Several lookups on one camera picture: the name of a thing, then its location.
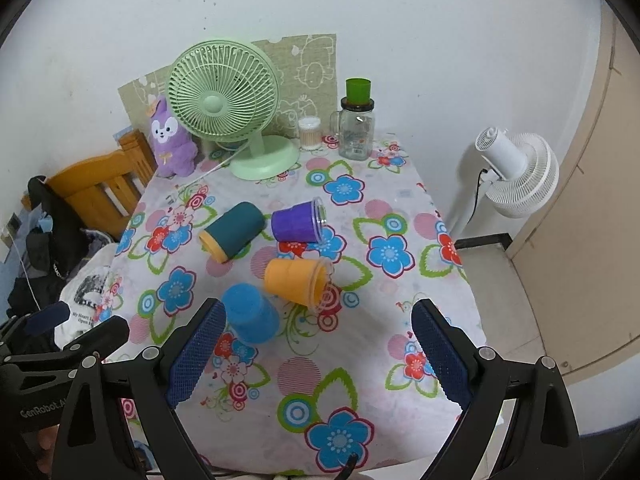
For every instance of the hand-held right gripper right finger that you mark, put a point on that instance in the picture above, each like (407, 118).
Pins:
(442, 360)

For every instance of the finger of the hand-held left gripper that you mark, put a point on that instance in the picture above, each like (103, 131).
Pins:
(102, 332)
(47, 318)

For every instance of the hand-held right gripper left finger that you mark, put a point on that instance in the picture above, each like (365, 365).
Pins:
(192, 360)

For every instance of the orange plastic cup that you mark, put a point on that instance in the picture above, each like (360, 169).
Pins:
(290, 280)

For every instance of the blue plastic cup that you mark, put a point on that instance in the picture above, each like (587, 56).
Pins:
(250, 315)

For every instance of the teal cup with orange rim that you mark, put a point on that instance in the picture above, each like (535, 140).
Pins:
(235, 227)

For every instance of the purple plastic cup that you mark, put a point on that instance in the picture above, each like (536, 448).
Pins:
(295, 222)

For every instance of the green plastic cup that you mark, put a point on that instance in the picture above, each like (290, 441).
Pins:
(358, 90)

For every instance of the white printed bag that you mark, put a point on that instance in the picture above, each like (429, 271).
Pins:
(85, 285)

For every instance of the dark clothes pile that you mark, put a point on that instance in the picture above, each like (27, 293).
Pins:
(55, 240)

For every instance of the floral tablecloth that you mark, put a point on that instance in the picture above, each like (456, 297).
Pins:
(375, 310)

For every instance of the wooden chair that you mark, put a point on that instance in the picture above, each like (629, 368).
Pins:
(90, 180)

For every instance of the white standing fan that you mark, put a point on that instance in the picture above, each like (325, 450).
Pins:
(520, 170)

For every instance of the purple plush rabbit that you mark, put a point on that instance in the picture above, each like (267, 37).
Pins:
(167, 135)

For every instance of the wooden door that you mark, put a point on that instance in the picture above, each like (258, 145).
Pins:
(590, 210)

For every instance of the glass jar mug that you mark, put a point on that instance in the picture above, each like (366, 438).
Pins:
(356, 132)

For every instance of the cotton swab jar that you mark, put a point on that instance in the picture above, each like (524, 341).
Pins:
(310, 135)

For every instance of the green desk fan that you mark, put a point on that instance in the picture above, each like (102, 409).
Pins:
(220, 105)

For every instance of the beige cartoon printed board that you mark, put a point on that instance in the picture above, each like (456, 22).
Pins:
(310, 75)

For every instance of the wall socket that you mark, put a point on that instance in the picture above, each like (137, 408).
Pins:
(13, 227)

